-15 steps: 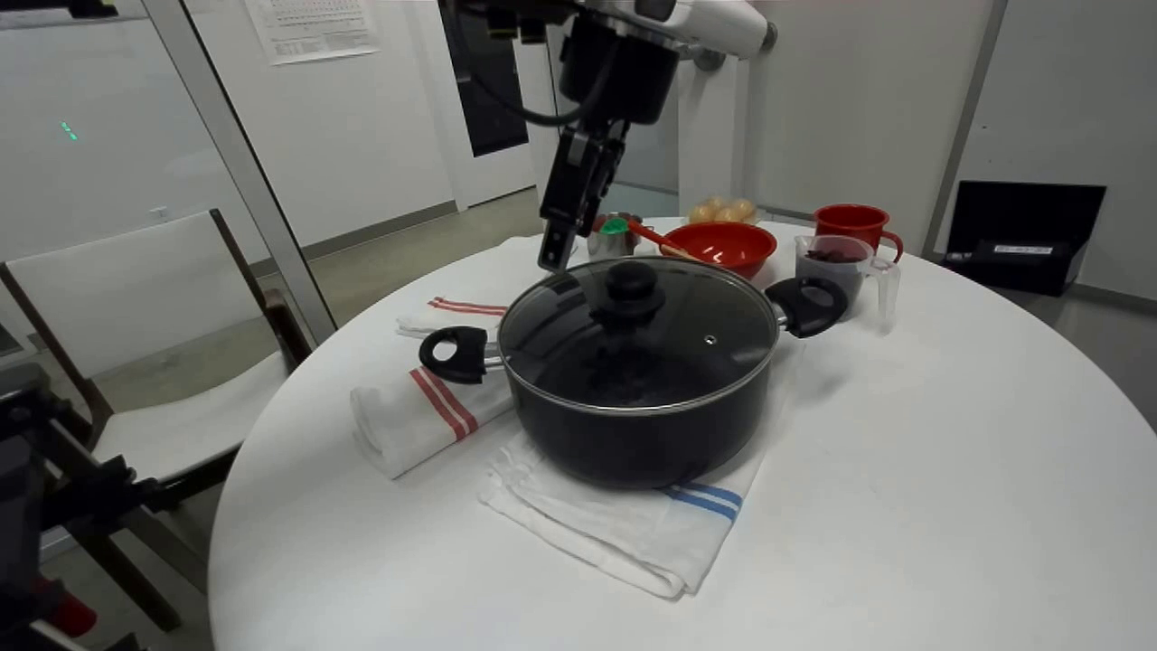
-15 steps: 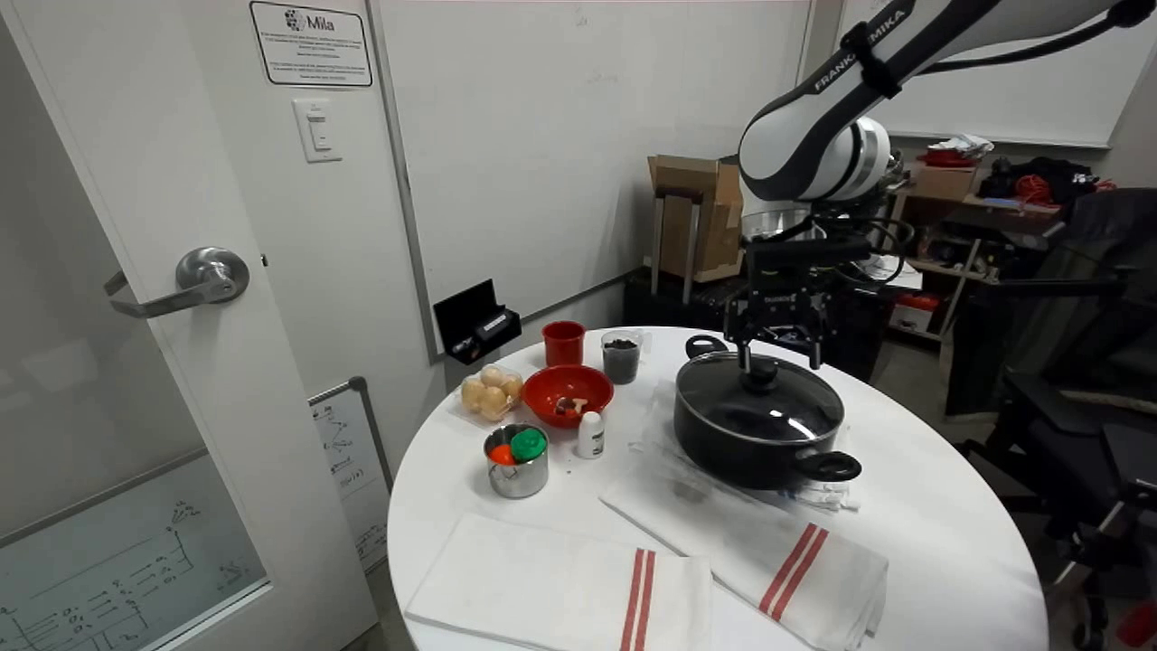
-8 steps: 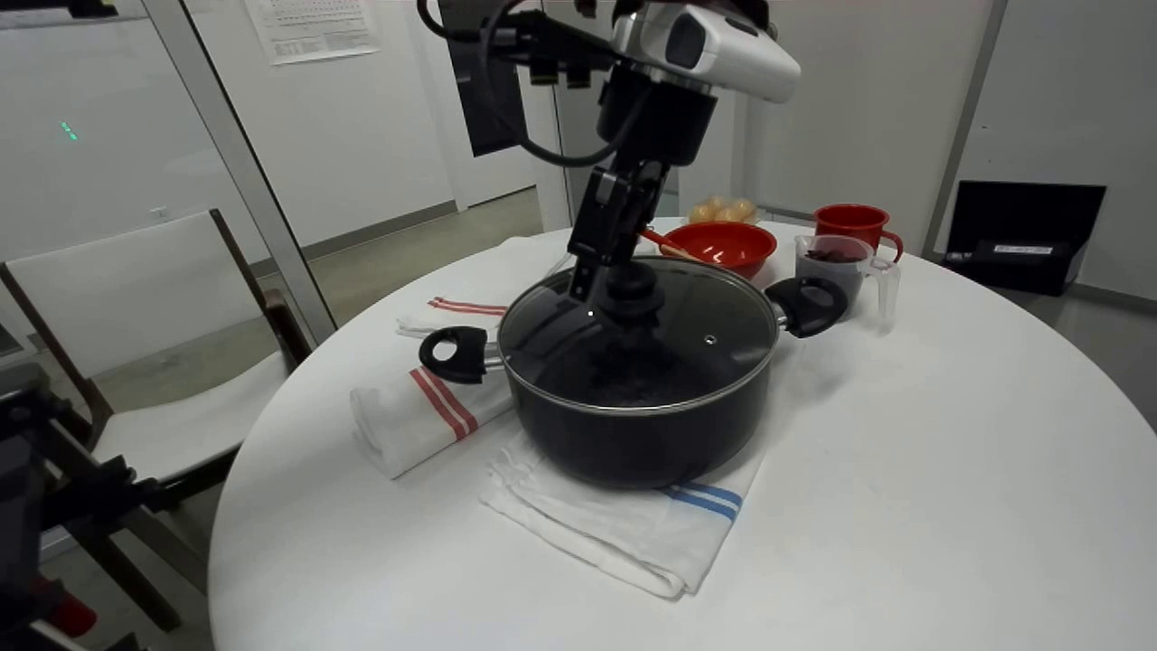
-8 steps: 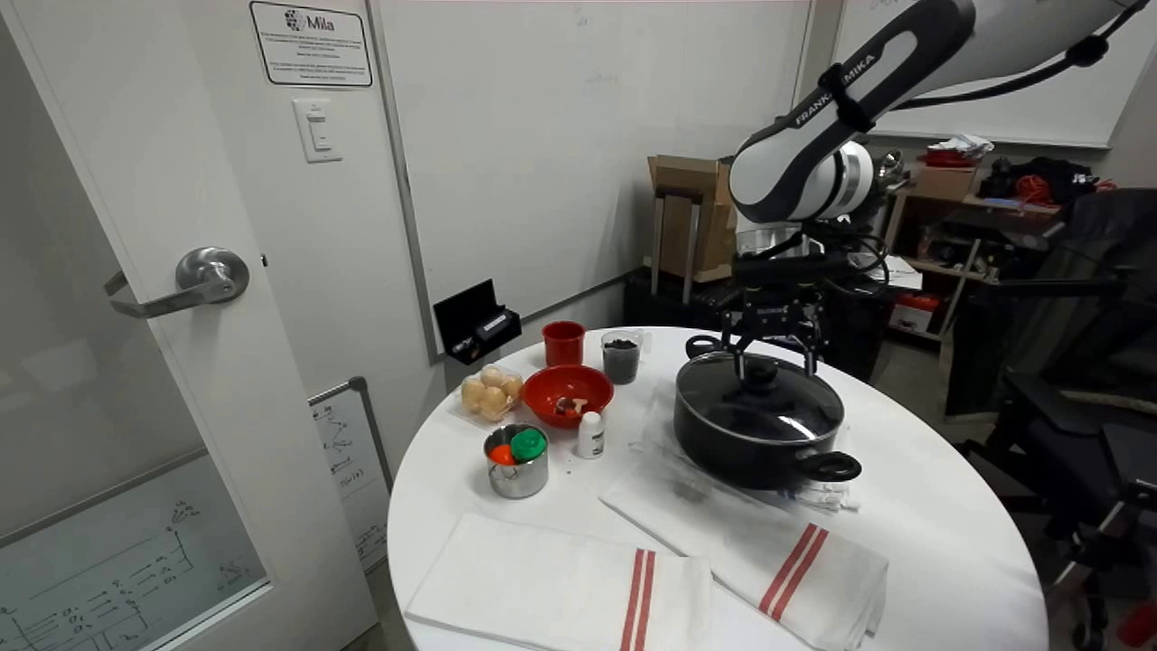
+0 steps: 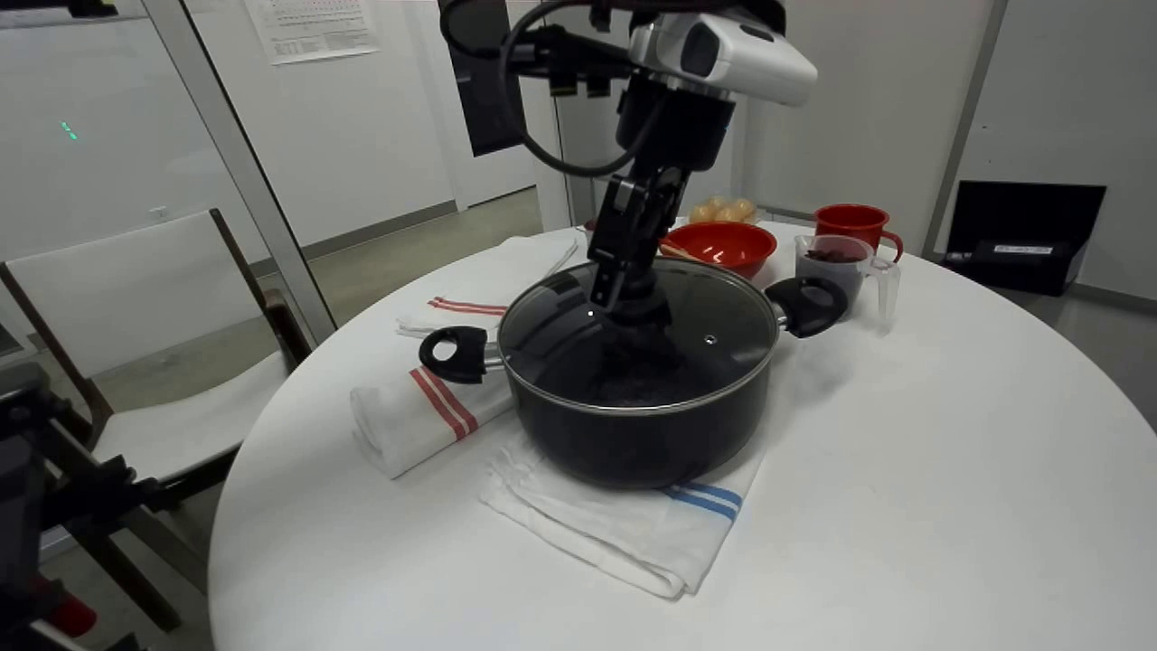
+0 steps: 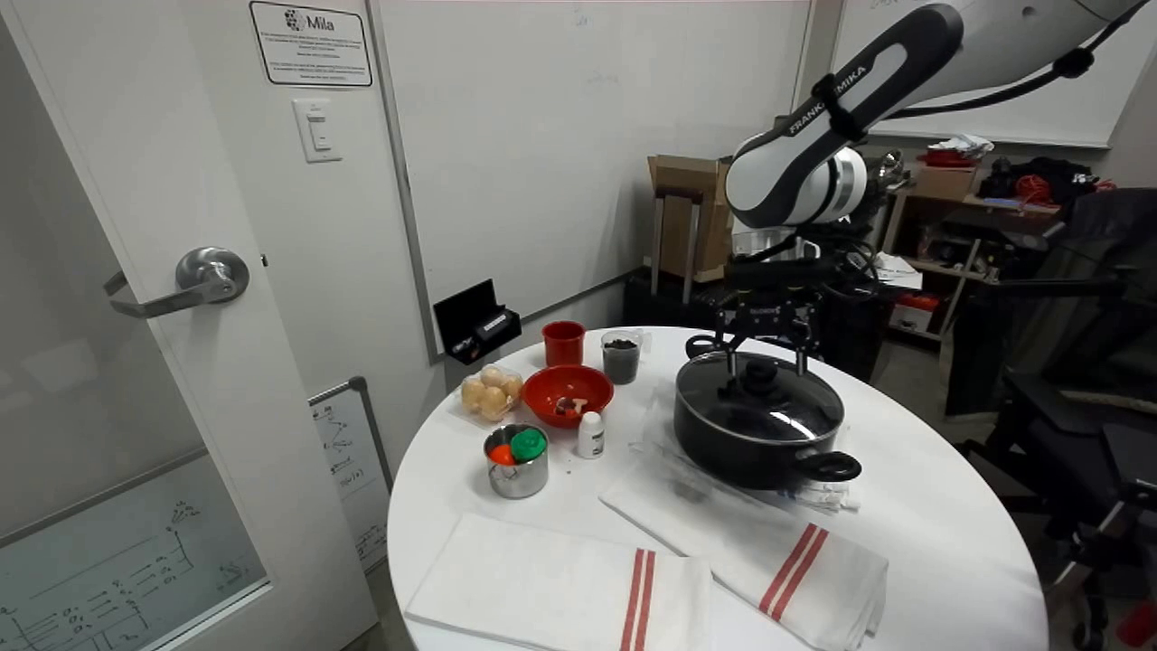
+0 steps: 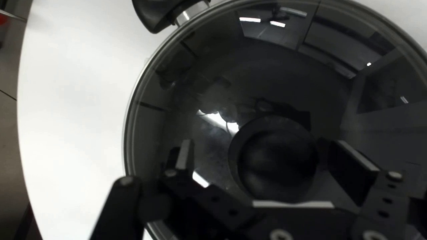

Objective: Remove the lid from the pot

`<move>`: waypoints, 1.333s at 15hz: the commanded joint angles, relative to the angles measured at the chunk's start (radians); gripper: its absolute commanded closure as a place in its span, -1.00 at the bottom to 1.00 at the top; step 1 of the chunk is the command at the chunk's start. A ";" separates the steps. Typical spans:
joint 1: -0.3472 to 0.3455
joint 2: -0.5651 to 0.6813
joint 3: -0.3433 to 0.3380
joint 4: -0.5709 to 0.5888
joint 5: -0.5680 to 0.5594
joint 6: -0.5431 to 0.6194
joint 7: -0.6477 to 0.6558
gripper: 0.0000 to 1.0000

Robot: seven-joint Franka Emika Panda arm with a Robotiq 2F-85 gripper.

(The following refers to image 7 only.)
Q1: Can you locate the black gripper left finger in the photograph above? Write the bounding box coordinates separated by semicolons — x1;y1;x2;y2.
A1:
89;138;257;240

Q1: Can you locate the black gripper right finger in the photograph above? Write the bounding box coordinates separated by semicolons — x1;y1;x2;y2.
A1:
325;138;427;240

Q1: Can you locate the glass lid with black knob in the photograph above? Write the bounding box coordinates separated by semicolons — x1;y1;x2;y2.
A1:
124;0;427;240

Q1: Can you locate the glass pot lid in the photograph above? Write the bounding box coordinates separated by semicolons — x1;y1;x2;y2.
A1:
123;0;427;240

